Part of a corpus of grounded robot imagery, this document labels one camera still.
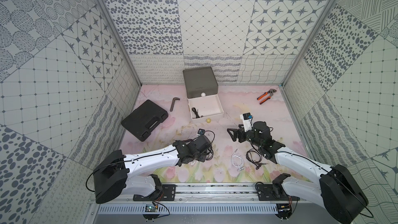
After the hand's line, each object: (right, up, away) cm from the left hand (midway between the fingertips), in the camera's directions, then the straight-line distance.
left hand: (205, 149), depth 80 cm
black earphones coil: (+29, -9, +3) cm, 30 cm away
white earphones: (+18, -8, +3) cm, 20 cm away
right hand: (+16, +10, +5) cm, 20 cm away
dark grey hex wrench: (-23, +24, +30) cm, 45 cm away
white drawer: (+1, +20, +17) cm, 27 cm away
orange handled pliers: (+50, +32, +34) cm, 68 cm away
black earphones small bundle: (-5, +17, +14) cm, 23 cm away
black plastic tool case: (-39, +13, +13) cm, 43 cm away
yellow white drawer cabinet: (-2, +33, +12) cm, 35 cm away
